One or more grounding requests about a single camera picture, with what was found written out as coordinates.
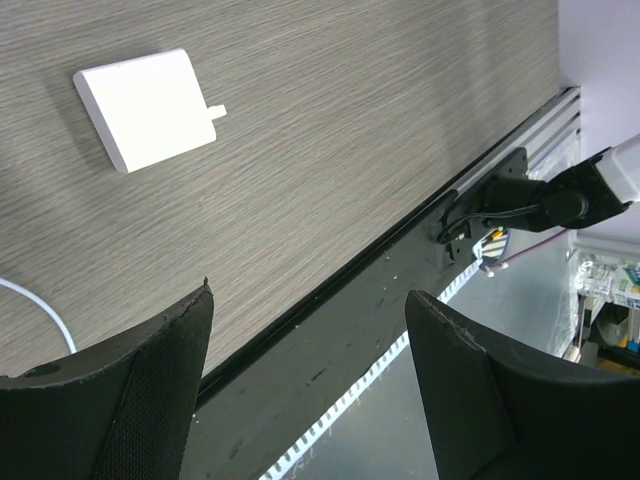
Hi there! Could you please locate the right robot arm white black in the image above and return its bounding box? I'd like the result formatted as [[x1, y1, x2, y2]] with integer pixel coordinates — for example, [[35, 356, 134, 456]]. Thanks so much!
[[479, 135, 639, 233]]

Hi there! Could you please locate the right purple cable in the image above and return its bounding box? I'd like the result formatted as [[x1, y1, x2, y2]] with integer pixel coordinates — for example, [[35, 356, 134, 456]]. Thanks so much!
[[479, 232, 569, 279]]

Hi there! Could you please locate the white charging cable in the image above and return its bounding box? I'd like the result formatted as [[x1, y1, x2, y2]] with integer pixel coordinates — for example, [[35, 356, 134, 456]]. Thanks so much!
[[0, 277, 79, 354]]

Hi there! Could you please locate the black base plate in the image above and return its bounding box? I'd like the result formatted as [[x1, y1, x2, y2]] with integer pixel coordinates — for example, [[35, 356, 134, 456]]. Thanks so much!
[[182, 147, 531, 480]]

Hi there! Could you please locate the white charger plug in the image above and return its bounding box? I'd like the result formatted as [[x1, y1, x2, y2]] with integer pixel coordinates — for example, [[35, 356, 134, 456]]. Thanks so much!
[[73, 48, 227, 174]]

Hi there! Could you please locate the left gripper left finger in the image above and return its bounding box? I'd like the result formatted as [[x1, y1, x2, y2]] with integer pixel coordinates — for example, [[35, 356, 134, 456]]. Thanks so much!
[[1, 284, 214, 479]]

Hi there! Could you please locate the white slotted cable duct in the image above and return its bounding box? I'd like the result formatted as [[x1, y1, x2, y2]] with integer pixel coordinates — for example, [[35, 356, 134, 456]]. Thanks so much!
[[257, 262, 484, 480]]

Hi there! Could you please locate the aluminium frame rail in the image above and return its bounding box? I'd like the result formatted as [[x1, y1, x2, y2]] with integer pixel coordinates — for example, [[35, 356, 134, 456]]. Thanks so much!
[[451, 86, 581, 193]]

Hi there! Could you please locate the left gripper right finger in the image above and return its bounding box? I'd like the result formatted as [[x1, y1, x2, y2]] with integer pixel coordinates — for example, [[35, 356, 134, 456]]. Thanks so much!
[[405, 290, 639, 479]]

